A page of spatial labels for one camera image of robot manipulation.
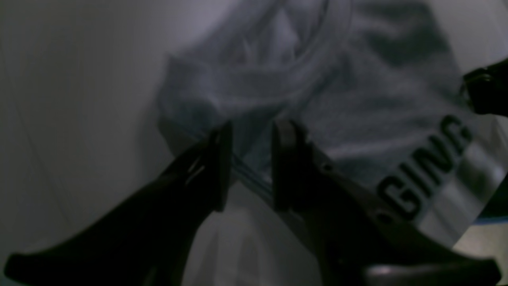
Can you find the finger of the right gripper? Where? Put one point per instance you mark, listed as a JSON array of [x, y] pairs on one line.
[[487, 89]]

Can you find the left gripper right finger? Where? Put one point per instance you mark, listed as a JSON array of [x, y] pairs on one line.
[[357, 238]]

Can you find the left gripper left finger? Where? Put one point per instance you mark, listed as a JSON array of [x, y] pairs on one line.
[[153, 228]]

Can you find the grey T-shirt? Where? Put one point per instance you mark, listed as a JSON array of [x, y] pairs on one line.
[[377, 87]]

